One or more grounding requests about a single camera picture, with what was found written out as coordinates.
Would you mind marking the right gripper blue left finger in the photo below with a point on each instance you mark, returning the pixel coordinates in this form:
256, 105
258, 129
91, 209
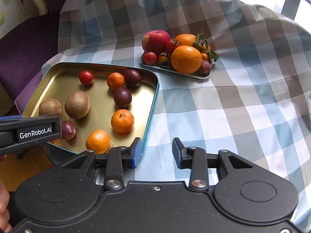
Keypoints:
116, 161

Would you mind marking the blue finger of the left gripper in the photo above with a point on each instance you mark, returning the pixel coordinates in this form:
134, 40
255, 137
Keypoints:
12, 117

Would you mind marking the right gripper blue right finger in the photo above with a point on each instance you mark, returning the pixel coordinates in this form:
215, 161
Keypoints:
197, 160

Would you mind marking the red cherry tomato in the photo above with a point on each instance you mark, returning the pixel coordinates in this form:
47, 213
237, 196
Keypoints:
86, 77

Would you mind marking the dark red plum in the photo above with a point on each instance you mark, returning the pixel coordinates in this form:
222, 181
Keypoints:
132, 77

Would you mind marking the person's left hand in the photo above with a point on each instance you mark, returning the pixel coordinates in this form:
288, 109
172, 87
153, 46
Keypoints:
4, 213

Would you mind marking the tin mandarin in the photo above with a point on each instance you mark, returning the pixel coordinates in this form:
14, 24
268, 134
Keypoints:
122, 121
115, 81
99, 141

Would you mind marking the small brown kiwi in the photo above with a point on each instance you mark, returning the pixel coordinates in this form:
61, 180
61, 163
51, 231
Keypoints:
50, 107

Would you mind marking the tin lower mandarin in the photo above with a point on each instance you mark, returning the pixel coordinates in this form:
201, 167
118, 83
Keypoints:
122, 121

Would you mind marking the small purple plum in tin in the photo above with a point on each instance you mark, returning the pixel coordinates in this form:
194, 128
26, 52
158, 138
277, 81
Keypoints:
68, 130

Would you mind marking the teal gold metal tin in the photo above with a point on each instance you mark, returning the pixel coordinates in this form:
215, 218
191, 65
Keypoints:
63, 78

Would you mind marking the large brown kiwi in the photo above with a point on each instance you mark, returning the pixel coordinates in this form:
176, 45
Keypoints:
77, 104

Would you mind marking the tin dark plum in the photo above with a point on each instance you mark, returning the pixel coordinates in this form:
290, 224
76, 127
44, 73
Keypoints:
122, 97

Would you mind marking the purple chair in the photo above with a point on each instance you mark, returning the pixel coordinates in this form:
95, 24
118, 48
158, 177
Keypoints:
25, 49

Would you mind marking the tin upper mandarin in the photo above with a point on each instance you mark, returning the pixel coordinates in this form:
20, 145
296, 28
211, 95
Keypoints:
115, 81

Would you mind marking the pale green fruit tray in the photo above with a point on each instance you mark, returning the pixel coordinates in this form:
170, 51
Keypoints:
169, 68

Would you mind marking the tray dark plum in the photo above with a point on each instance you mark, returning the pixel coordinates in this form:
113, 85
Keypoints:
205, 68

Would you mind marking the large front orange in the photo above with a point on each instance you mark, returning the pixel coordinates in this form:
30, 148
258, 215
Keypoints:
186, 59

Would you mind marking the leafy mandarin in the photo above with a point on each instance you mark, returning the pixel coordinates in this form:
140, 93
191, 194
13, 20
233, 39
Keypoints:
205, 53

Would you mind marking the small tray mandarin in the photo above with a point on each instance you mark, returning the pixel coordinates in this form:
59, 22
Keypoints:
164, 59

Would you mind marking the tray cherry tomato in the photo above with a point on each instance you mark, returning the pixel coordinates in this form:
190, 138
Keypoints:
149, 58

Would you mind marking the tray strawberry-like red tomato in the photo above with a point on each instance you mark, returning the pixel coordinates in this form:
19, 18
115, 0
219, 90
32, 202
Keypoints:
171, 45

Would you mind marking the rear orange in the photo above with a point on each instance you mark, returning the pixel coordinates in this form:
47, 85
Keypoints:
185, 39

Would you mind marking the red apple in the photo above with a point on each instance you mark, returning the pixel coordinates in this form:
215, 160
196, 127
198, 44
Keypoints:
155, 41

